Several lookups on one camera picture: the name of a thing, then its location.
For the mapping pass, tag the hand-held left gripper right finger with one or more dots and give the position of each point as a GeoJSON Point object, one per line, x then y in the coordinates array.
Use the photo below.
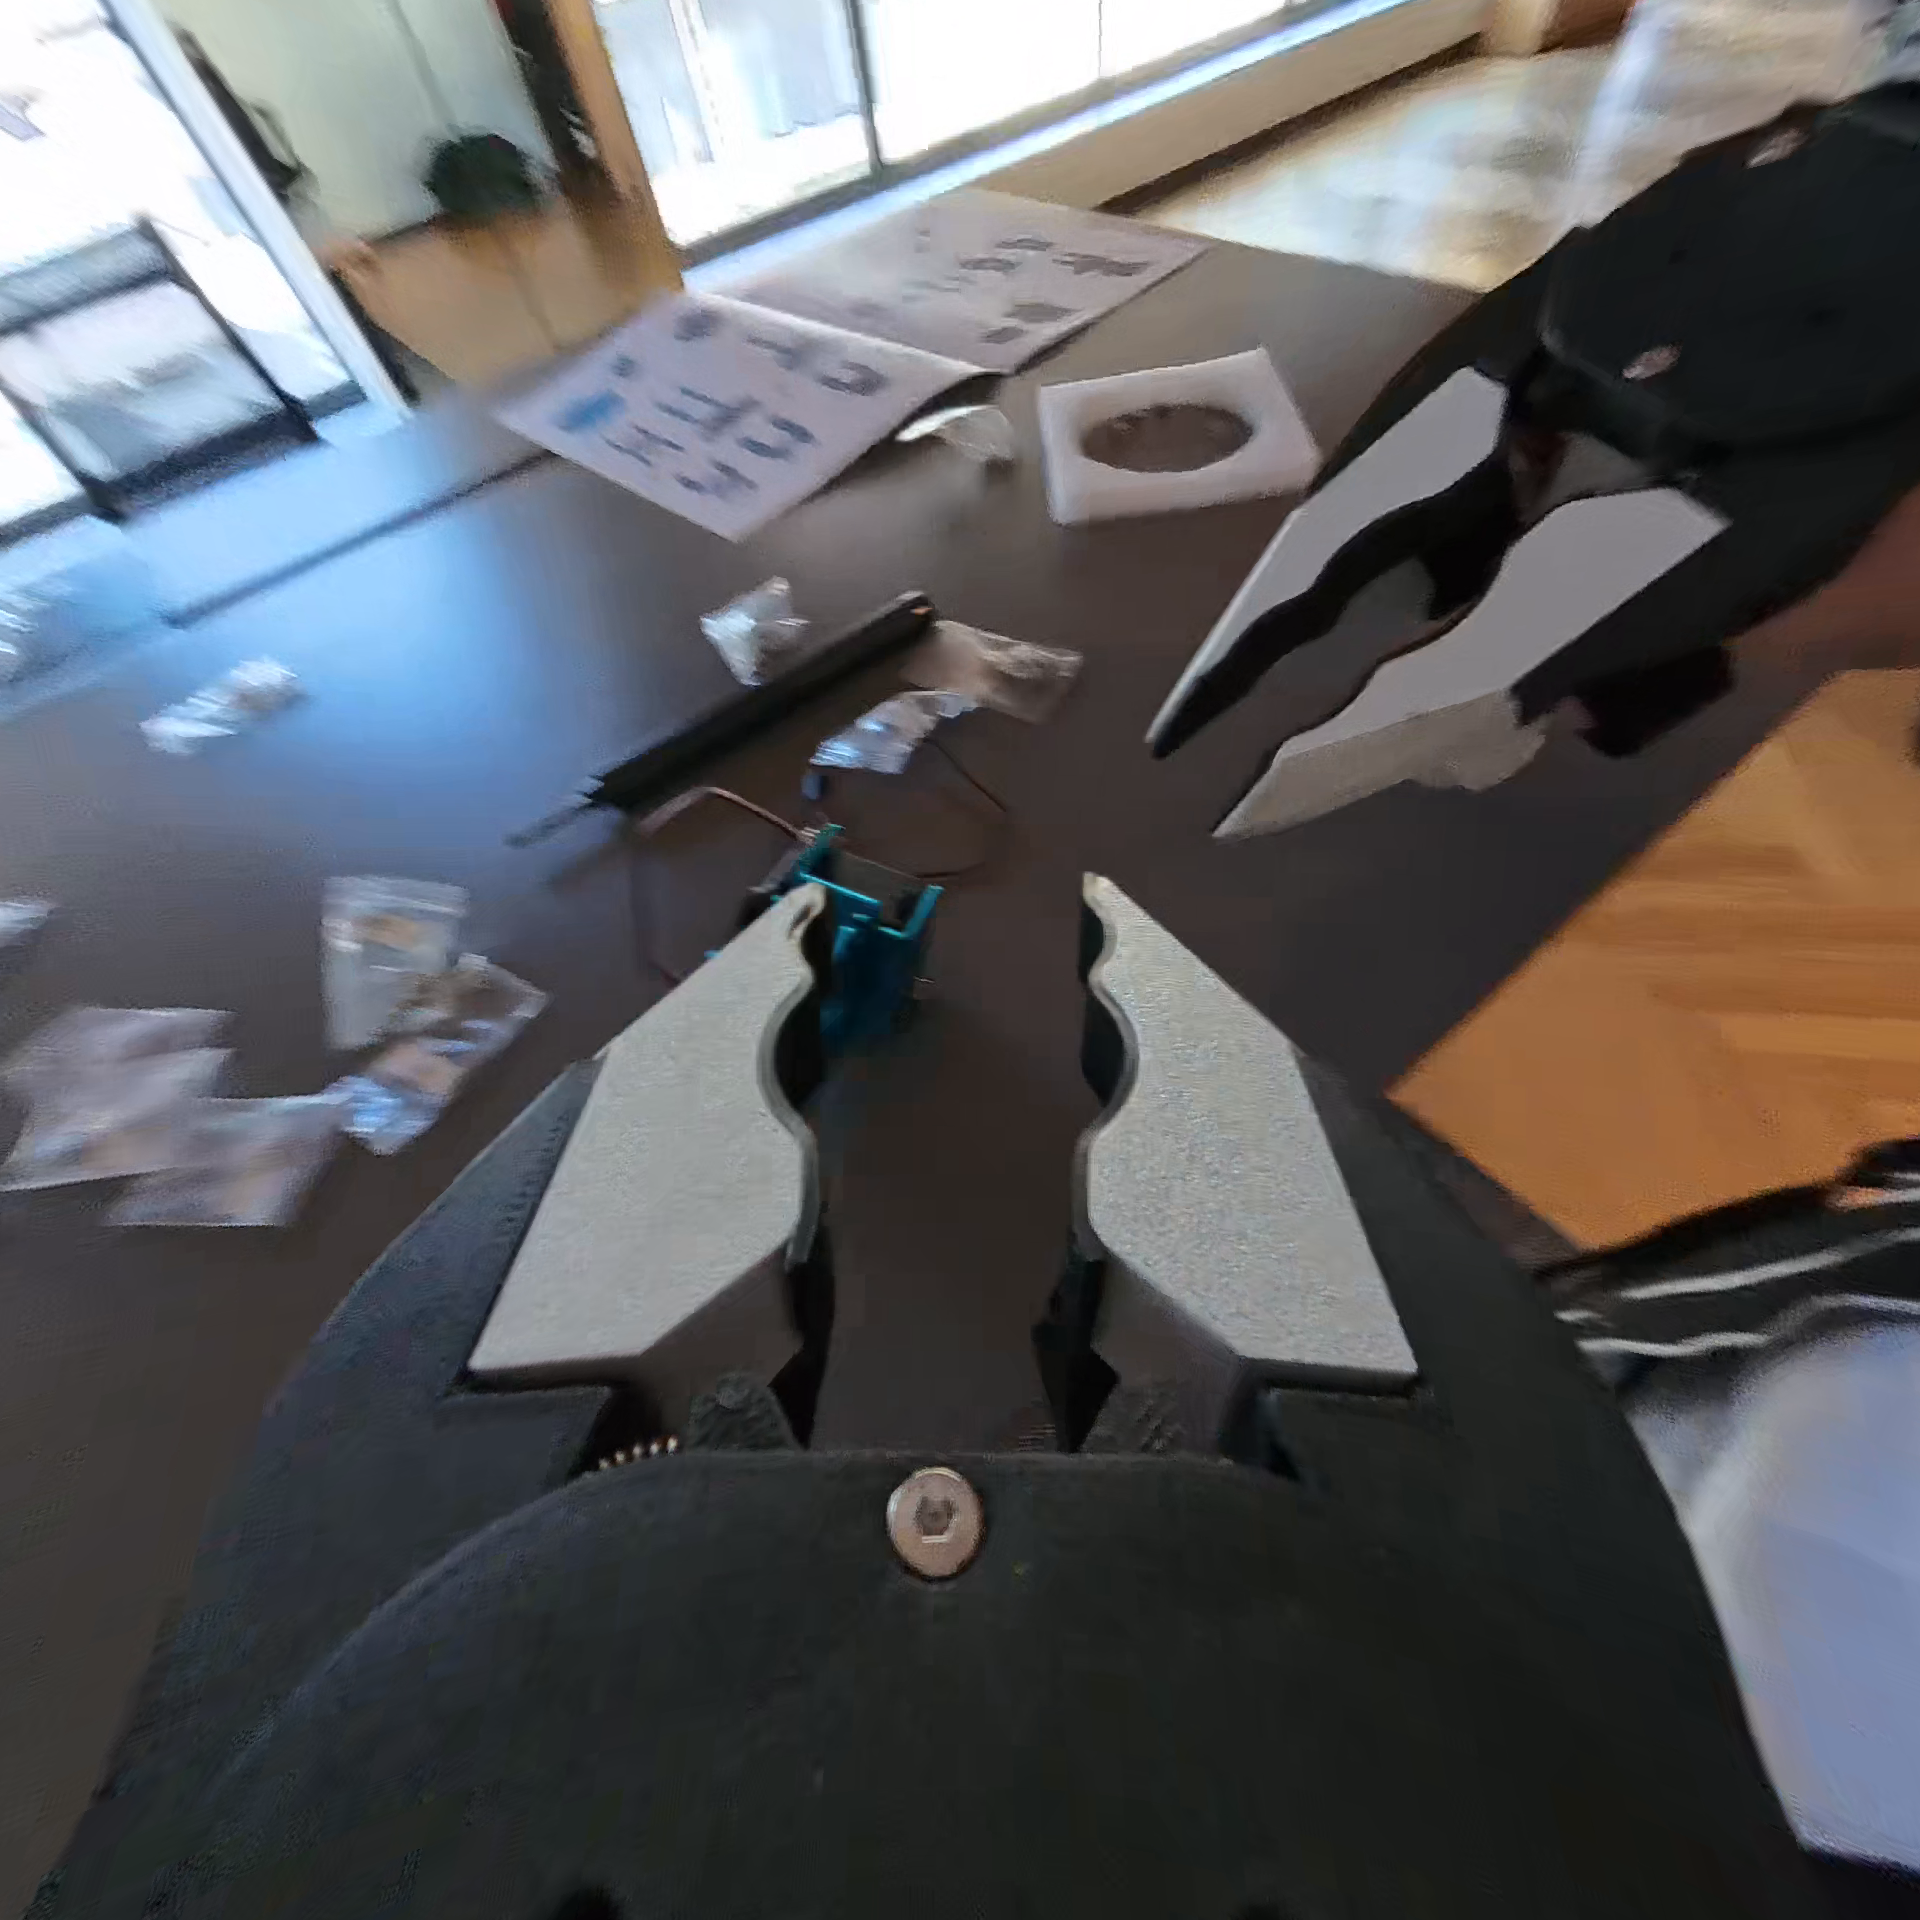
{"type": "Point", "coordinates": [1230, 1199]}

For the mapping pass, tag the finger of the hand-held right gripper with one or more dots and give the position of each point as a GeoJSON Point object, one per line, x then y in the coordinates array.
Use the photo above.
{"type": "Point", "coordinates": [1351, 525]}
{"type": "Point", "coordinates": [1424, 720]}

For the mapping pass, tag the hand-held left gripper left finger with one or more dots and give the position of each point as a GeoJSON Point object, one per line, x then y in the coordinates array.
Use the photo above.
{"type": "Point", "coordinates": [662, 1188]}

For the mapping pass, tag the white foam square with hole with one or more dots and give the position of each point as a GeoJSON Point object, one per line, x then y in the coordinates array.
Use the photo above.
{"type": "Point", "coordinates": [1078, 481]}

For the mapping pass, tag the black servo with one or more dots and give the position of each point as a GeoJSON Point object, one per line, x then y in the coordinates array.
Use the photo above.
{"type": "Point", "coordinates": [862, 962]}

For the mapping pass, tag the dark brown desk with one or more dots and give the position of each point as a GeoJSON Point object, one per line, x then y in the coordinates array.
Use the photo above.
{"type": "Point", "coordinates": [1351, 962]}

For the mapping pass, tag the clear bag with brass nuts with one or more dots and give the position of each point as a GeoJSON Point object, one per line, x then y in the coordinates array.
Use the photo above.
{"type": "Point", "coordinates": [451, 1051]}

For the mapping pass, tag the clear bag with silver screws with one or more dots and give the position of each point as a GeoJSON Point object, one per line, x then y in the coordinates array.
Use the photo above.
{"type": "Point", "coordinates": [389, 946]}

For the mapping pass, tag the clear bag with dark screws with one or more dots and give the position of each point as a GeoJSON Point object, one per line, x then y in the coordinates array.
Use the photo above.
{"type": "Point", "coordinates": [1004, 660]}

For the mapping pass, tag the crumpled clear plastic scrap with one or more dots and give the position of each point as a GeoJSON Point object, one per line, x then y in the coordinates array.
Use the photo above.
{"type": "Point", "coordinates": [969, 436]}

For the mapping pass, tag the small clear plastic screw bag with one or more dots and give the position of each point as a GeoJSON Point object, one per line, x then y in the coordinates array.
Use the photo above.
{"type": "Point", "coordinates": [120, 1051]}
{"type": "Point", "coordinates": [226, 706]}
{"type": "Point", "coordinates": [76, 1147]}
{"type": "Point", "coordinates": [750, 629]}
{"type": "Point", "coordinates": [226, 1178]}

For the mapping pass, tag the clear bag with silver nuts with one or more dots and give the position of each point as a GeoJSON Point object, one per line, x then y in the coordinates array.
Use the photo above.
{"type": "Point", "coordinates": [886, 735]}

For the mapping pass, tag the black screwdriver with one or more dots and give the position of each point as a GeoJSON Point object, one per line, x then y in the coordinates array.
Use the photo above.
{"type": "Point", "coordinates": [783, 689]}

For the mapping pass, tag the person's striped black jacket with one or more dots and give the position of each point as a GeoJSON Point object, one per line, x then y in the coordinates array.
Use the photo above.
{"type": "Point", "coordinates": [1772, 1261]}

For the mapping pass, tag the open white instruction booklet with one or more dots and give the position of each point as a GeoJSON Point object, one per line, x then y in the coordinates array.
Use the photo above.
{"type": "Point", "coordinates": [750, 406]}

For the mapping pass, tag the person's white shirt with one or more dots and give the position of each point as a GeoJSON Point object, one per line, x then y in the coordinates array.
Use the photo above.
{"type": "Point", "coordinates": [1818, 1574]}

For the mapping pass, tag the long twisted clear plastic bag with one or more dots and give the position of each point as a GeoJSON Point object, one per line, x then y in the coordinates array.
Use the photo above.
{"type": "Point", "coordinates": [18, 920]}

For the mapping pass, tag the black chair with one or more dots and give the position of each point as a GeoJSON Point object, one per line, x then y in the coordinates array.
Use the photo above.
{"type": "Point", "coordinates": [193, 455]}

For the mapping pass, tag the dark green bag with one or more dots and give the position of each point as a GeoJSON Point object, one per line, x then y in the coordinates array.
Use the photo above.
{"type": "Point", "coordinates": [482, 173]}

